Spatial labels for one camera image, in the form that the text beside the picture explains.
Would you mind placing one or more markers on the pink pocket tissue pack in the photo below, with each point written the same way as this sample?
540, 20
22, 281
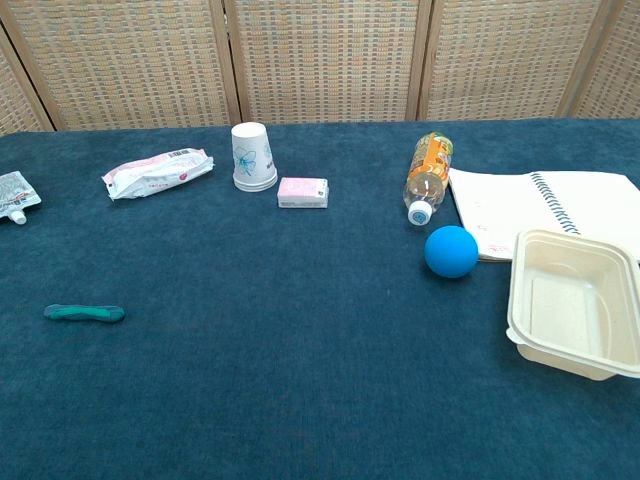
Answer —
302, 192

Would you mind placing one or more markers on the white paper cup blue flower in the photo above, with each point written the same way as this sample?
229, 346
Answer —
252, 155

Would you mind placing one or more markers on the plastic bottle orange label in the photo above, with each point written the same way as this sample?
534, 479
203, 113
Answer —
430, 170

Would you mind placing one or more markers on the blue ball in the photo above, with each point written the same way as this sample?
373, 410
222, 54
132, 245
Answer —
451, 251

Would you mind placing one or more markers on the dark blue table cloth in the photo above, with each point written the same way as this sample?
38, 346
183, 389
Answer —
300, 375

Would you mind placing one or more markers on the pink white wet wipes pack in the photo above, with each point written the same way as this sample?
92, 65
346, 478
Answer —
155, 172

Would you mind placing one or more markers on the woven wicker folding screen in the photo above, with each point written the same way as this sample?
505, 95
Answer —
320, 60

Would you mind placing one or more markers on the white spiral notebook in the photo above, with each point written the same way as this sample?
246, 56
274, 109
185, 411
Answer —
500, 200

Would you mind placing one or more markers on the beige plastic food container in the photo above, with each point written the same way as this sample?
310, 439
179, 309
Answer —
565, 300

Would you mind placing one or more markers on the silver spout pouch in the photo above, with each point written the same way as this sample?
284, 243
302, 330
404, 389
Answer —
15, 192

